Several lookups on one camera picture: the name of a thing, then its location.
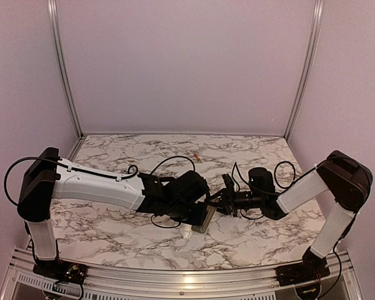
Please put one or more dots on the right aluminium frame post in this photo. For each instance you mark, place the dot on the right aluminium frame post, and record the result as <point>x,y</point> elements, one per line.
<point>312,46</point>

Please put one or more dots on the left aluminium frame post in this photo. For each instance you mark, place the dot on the left aluminium frame post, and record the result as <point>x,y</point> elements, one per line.
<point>52,7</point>

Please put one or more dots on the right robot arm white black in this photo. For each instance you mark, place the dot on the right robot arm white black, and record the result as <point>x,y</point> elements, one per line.
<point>347,181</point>

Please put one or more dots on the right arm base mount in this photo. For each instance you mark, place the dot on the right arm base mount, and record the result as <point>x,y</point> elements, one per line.
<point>300,272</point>

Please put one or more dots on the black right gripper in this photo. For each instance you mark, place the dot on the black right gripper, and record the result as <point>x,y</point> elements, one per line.
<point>227,199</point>

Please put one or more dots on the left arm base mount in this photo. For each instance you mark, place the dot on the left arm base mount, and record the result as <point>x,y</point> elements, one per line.
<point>61,270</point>

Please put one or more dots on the aluminium frame post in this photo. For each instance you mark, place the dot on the aluminium frame post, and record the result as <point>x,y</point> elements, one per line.
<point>312,46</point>
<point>52,7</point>

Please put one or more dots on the front aluminium rail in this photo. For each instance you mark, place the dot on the front aluminium rail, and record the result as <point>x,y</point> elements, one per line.
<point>106,282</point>

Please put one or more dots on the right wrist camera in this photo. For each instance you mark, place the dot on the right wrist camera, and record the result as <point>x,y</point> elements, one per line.
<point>228,182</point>

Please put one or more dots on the grey white remote control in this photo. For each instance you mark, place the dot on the grey white remote control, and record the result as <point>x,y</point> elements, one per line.
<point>210,210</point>

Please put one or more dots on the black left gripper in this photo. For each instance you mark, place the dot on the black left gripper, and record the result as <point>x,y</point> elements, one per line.
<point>199,218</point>

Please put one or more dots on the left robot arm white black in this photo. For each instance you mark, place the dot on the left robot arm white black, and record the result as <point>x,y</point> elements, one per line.
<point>184,199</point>

